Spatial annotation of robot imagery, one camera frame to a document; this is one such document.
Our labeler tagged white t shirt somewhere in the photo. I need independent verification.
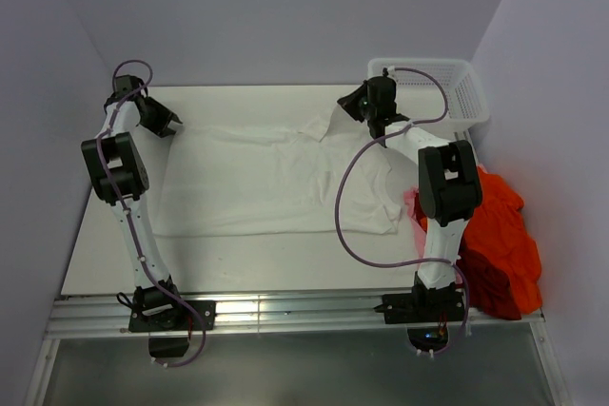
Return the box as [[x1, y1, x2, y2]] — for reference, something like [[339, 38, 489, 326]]
[[153, 108, 401, 238]]

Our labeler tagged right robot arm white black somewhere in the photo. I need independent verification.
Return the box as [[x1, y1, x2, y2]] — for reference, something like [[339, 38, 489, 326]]
[[334, 68, 482, 320]]

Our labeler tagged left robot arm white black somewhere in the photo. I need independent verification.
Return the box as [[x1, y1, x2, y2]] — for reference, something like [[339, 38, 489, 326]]
[[81, 75, 187, 330]]

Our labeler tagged white plastic basket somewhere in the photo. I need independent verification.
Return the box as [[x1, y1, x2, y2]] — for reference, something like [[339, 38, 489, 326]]
[[367, 58, 490, 135]]

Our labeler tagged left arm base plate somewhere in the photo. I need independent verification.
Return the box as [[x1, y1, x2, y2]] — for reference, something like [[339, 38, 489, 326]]
[[128, 300, 216, 333]]

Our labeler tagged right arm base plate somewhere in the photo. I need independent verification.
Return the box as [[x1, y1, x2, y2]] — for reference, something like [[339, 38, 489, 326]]
[[374, 289, 467, 324]]

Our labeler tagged aluminium rail frame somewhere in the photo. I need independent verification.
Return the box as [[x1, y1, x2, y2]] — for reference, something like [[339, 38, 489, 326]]
[[23, 132, 572, 406]]

